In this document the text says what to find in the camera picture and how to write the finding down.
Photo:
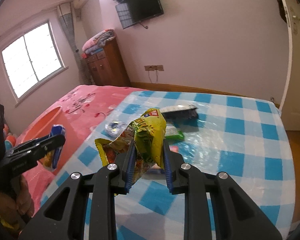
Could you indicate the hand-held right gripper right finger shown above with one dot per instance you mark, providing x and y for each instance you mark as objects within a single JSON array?
[{"x": 167, "y": 170}]

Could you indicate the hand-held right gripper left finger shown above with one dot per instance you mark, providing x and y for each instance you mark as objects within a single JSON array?
[{"x": 130, "y": 170}]

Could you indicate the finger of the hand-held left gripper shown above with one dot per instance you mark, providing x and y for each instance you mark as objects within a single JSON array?
[{"x": 40, "y": 145}]

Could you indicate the orange plastic bucket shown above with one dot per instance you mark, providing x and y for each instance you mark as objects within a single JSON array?
[{"x": 40, "y": 127}]

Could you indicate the yellow orange wrapper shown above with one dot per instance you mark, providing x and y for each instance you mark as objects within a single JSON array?
[{"x": 48, "y": 161}]

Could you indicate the small pink wrapper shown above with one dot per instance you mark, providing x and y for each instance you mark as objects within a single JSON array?
[{"x": 173, "y": 148}]

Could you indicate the blue snack packet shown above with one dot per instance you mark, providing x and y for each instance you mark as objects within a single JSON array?
[{"x": 57, "y": 130}]

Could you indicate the green white packet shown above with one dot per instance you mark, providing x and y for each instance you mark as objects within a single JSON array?
[{"x": 175, "y": 132}]

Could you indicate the yellow snack bag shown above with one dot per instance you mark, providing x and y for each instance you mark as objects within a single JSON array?
[{"x": 150, "y": 135}]

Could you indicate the clear plastic wrapper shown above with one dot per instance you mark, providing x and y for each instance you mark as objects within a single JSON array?
[{"x": 113, "y": 127}]

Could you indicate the dark blue carton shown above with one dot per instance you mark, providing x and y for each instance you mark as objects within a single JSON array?
[{"x": 180, "y": 113}]

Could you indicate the person's left hand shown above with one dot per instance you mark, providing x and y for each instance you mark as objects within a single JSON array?
[{"x": 25, "y": 197}]

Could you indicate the colourful soft toy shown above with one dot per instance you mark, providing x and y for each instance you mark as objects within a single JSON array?
[{"x": 10, "y": 140}]

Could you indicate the pink floral bed blanket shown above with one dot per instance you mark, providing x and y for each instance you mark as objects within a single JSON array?
[{"x": 85, "y": 105}]

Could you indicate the blue checkered plastic tablecloth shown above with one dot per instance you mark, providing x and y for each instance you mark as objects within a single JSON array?
[{"x": 240, "y": 142}]

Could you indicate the white framed window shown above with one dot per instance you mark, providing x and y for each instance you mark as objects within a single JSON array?
[{"x": 32, "y": 55}]

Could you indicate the brown wooden cabinet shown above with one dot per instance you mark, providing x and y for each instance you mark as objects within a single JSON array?
[{"x": 110, "y": 65}]

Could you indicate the pile of folded blankets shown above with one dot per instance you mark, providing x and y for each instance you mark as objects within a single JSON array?
[{"x": 97, "y": 41}]

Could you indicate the grey checked curtain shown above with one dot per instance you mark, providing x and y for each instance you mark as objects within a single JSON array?
[{"x": 67, "y": 25}]

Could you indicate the white door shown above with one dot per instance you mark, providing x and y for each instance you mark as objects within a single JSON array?
[{"x": 297, "y": 80}]

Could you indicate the brown wall outlet strip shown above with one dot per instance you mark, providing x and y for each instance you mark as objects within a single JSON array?
[{"x": 153, "y": 68}]

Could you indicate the black wall television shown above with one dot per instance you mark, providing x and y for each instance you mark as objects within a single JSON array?
[{"x": 145, "y": 2}]

